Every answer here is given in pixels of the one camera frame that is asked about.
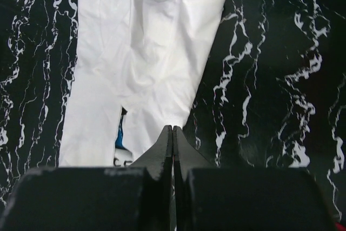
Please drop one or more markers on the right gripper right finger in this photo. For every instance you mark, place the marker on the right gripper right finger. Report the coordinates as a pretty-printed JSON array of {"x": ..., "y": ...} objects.
[{"x": 185, "y": 158}]

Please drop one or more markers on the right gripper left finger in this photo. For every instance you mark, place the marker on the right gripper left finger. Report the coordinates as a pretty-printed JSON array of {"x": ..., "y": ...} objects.
[{"x": 155, "y": 199}]

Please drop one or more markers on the white daisy print t-shirt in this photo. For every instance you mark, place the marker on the white daisy print t-shirt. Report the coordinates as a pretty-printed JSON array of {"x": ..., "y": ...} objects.
[{"x": 139, "y": 65}]

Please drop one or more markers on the black marbled table mat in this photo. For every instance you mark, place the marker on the black marbled table mat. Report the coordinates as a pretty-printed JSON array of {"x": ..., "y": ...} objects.
[{"x": 272, "y": 93}]

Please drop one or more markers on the red folded t-shirt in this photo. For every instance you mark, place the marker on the red folded t-shirt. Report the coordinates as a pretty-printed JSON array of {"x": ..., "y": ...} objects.
[{"x": 340, "y": 227}]

